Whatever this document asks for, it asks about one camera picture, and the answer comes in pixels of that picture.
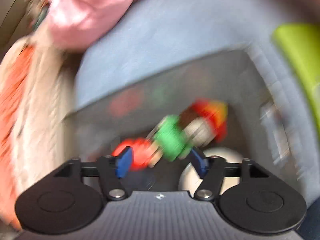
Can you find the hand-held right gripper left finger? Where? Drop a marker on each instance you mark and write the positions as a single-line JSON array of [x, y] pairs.
[[123, 163]]

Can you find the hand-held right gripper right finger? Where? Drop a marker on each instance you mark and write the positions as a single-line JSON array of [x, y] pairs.
[[200, 163]]

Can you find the red rubber toy figure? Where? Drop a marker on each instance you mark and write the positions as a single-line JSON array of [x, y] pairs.
[[140, 152]]

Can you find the red green knitted doll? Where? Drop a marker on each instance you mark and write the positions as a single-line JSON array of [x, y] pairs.
[[172, 137]]

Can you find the clear plastic storage box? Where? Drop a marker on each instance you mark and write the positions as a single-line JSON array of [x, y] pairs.
[[200, 80]]

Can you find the green box lid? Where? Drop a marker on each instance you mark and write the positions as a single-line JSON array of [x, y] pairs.
[[300, 62]]

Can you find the orange and beige blanket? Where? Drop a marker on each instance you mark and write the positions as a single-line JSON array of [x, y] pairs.
[[47, 105]]

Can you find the pink quilt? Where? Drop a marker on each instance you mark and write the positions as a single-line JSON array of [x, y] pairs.
[[95, 10]]

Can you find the colourful crocheted cloth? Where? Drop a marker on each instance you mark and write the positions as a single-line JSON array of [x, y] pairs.
[[37, 20]]

